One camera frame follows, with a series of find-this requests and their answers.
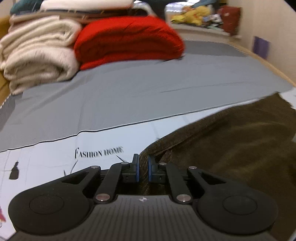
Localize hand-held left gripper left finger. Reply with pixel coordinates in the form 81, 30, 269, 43
60, 153, 140, 204

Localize dark red plush cushion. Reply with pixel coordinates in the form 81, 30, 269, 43
218, 6, 242, 37

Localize yellow plush toy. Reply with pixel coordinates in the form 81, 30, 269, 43
171, 6, 213, 25

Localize red folded blanket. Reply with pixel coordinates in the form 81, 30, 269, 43
73, 15, 186, 71

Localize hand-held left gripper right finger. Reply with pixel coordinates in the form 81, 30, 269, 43
147, 155, 223, 204

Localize olive brown corduroy pants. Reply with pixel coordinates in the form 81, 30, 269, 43
138, 92, 296, 233

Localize cream folded fleece blanket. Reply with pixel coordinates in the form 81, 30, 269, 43
0, 16, 83, 96

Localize purple box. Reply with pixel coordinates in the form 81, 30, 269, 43
253, 36, 271, 59

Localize beige folded blanket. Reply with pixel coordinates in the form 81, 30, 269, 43
9, 9, 149, 24

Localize white folded cloth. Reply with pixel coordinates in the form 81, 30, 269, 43
40, 0, 135, 10

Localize teal folded cloth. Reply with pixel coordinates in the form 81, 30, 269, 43
10, 0, 45, 15

